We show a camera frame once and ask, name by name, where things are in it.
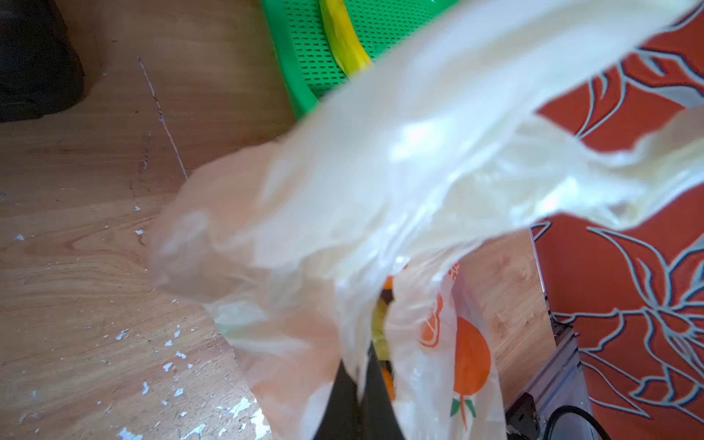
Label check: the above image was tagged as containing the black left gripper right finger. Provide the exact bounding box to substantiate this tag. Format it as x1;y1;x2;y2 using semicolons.
361;345;403;440

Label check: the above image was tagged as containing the black plastic tool case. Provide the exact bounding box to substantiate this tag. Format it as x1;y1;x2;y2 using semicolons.
1;0;84;123

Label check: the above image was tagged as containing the yellow banana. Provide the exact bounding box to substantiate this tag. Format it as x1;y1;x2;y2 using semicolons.
319;0;372;77

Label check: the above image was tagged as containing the orange printed plastic bag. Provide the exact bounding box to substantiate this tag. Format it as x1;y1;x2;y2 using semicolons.
150;1;703;439

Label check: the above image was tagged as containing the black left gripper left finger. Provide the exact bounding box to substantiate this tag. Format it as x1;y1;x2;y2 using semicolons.
313;362;362;440

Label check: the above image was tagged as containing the green plastic basket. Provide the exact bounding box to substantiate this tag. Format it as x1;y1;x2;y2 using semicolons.
261;0;457;119

